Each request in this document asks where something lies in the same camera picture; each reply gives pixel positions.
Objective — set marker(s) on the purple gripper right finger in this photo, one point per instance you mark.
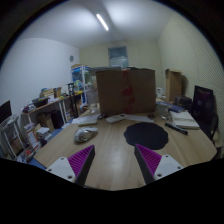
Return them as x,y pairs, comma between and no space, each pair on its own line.
154,166

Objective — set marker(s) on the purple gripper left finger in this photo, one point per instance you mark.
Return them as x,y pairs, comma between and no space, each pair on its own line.
74,168

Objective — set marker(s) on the black round mouse pad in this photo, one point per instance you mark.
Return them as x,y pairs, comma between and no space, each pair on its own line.
150,135

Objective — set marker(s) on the grey computer mouse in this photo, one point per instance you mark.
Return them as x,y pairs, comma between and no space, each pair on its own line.
84,134

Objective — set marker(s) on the black remote control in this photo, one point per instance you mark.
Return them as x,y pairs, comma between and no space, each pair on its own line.
176,128

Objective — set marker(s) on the white keyboard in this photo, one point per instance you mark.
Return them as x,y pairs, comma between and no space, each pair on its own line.
88,121

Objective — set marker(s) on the white paper sheet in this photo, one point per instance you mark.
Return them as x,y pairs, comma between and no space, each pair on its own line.
139,118

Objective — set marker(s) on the white folded cloth stack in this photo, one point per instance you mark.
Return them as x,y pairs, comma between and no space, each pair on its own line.
184,120

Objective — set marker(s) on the wooden side desk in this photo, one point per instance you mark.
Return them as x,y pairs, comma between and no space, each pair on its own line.
44,117

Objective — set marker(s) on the white remote control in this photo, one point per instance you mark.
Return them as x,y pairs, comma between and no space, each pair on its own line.
116,118

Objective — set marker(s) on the black office chair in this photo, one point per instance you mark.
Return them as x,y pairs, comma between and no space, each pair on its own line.
203,111

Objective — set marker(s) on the large brown cardboard box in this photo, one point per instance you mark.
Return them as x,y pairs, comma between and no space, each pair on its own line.
126,91

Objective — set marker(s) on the tall brown cardboard box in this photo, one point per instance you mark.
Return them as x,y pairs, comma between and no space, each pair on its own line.
173,84

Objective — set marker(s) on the black computer monitor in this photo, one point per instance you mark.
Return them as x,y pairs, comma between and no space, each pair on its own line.
5,111

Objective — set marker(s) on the blue white shelf rack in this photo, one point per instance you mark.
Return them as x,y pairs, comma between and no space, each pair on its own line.
78,76

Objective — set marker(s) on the fluorescent ceiling light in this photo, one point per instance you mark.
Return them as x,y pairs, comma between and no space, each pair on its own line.
102,22

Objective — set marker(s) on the round wall clock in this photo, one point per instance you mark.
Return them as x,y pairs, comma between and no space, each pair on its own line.
71,58

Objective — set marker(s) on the window on back wall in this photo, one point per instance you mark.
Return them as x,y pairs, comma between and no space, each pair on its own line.
118,56

